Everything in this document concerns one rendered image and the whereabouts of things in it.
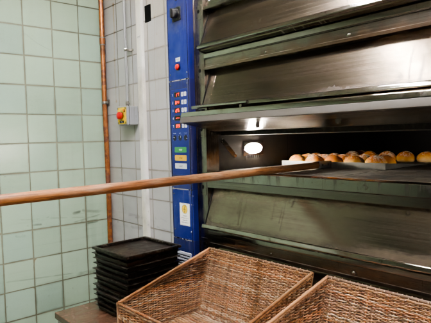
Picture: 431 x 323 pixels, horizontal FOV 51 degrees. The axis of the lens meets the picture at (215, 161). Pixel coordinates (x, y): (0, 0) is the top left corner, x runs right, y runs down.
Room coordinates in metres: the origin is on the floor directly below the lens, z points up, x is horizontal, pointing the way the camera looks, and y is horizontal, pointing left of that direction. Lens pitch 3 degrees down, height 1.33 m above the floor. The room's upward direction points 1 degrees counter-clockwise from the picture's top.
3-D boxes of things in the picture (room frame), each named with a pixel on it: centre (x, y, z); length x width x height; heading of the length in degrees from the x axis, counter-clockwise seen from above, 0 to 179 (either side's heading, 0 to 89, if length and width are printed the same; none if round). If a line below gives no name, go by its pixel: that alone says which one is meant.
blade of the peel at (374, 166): (2.19, -0.65, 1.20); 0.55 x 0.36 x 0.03; 42
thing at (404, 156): (2.38, -0.99, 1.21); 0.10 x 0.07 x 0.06; 38
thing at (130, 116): (2.45, 0.46, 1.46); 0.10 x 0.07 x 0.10; 42
